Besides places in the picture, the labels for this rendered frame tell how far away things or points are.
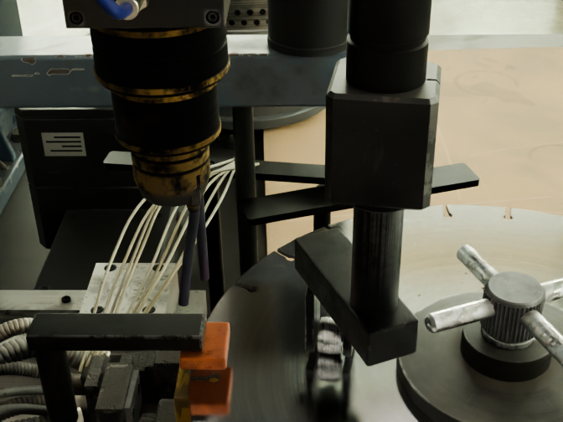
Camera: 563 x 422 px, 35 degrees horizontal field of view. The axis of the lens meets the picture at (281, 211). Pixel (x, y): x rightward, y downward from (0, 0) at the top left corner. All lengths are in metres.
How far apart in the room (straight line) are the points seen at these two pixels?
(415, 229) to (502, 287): 0.15
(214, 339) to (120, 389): 0.08
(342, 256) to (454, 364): 0.08
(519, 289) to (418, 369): 0.07
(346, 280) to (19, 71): 0.30
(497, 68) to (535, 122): 0.18
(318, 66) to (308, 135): 0.53
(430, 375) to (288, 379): 0.07
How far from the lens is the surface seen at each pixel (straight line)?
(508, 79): 1.32
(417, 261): 0.56
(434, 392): 0.45
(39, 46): 0.64
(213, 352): 0.46
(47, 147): 0.83
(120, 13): 0.32
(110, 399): 0.52
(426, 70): 0.37
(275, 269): 0.55
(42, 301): 0.70
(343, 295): 0.42
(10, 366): 0.55
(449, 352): 0.47
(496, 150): 1.12
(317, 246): 0.45
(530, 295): 0.45
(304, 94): 0.61
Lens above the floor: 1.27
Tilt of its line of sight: 32 degrees down
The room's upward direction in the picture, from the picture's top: 1 degrees counter-clockwise
